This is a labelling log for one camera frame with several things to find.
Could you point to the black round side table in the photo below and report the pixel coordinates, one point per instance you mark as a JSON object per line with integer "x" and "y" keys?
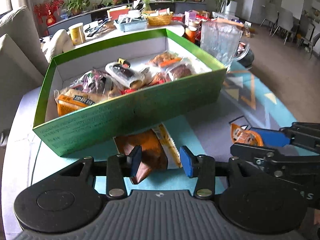
{"x": 246, "y": 55}

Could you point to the clear wrapped white box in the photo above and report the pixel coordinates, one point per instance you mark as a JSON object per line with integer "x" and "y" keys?
{"x": 225, "y": 16}

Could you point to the green cardboard box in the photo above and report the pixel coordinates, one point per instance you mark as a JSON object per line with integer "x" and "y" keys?
{"x": 130, "y": 112}

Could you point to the grey television console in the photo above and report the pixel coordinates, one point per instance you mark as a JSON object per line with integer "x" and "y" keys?
{"x": 75, "y": 20}

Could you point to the orange brown packet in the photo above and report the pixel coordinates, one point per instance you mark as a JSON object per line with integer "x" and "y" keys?
{"x": 147, "y": 150}

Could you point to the white black roll packet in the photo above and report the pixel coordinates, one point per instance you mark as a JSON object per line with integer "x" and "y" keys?
{"x": 125, "y": 73}

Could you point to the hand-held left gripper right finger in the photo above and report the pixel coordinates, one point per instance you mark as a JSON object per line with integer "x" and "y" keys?
{"x": 187, "y": 162}

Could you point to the small orange snack packet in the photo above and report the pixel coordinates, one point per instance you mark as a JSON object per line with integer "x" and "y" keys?
{"x": 241, "y": 135}

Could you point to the clear glass mug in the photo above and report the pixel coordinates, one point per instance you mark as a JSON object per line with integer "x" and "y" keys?
{"x": 217, "y": 42}

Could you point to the orange bread packet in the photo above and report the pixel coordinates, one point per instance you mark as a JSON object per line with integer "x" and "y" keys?
{"x": 75, "y": 102}

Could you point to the tan long snack packet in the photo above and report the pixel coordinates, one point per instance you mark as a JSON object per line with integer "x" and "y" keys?
{"x": 167, "y": 142}

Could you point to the red flower decoration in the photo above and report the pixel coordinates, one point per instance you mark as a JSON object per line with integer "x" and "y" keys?
{"x": 48, "y": 7}

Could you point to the round white table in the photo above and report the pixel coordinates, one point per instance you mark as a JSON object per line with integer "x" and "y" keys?
{"x": 105, "y": 36}

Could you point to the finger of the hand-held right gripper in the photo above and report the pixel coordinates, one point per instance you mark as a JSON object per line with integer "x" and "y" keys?
{"x": 250, "y": 151}
{"x": 271, "y": 136}

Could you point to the yellow wicker basket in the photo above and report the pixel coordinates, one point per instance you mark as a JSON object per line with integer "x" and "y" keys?
{"x": 160, "y": 20}

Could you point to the purple snack packet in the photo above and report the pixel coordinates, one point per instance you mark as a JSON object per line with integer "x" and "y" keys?
{"x": 96, "y": 82}

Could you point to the dark brown snack packet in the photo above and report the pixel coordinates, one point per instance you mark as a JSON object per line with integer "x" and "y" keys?
{"x": 180, "y": 72}

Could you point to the blue plastic tray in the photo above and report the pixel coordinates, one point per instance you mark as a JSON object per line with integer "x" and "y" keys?
{"x": 132, "y": 26}

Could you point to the orange tissue box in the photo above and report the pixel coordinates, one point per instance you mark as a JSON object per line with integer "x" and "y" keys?
{"x": 118, "y": 14}

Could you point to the clear packet of brown snacks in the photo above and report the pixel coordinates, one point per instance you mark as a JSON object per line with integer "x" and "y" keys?
{"x": 160, "y": 58}

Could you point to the beige armchair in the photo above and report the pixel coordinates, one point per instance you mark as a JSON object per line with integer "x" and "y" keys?
{"x": 17, "y": 55}

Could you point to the pink box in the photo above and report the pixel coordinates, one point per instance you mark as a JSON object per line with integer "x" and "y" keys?
{"x": 191, "y": 15}

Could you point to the yellow can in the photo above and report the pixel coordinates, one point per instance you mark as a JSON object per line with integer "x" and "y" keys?
{"x": 77, "y": 33}

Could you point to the teal patterned tablecloth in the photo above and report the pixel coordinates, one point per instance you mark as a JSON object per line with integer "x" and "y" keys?
{"x": 212, "y": 120}

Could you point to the brown cardboard box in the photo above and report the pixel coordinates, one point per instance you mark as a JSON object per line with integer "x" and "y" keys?
{"x": 203, "y": 13}

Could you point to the red and white box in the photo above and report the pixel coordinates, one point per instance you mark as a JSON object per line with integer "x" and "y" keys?
{"x": 178, "y": 17}

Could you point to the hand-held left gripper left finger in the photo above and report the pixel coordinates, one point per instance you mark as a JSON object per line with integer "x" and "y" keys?
{"x": 136, "y": 162}

